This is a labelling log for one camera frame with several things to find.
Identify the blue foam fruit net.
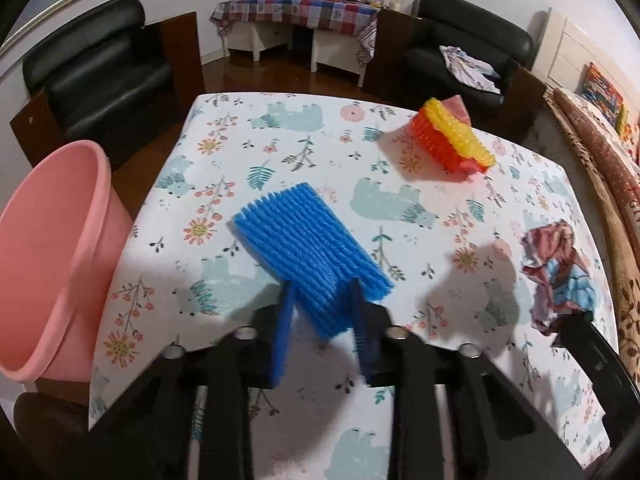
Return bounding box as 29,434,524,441
233,182,394,340

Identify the colourful paper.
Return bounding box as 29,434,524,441
521,220,598,336

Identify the floral bear tablecloth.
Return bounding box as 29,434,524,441
89,93,615,479

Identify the yellow orange foam net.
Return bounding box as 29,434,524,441
409,98,497,174

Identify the bed with brown blanket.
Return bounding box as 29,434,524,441
544,88,639,380

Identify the pink plastic bucket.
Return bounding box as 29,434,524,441
1,141,132,382

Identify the pink paper under net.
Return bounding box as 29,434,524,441
442,94,472,126

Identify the checkered cloth side table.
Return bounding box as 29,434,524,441
210,0,380,86

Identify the cloth on armchair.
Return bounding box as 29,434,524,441
439,46,500,94

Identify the black leather armchair left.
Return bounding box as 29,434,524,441
10,0,205,167

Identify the black leather armchair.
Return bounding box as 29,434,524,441
363,0,546,143
10,0,205,167

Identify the black leather armchair back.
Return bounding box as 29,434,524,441
363,0,546,143

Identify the colourful striped pillow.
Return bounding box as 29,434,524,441
579,62,624,126

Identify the white wooden headboard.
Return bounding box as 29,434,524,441
530,8,639,122

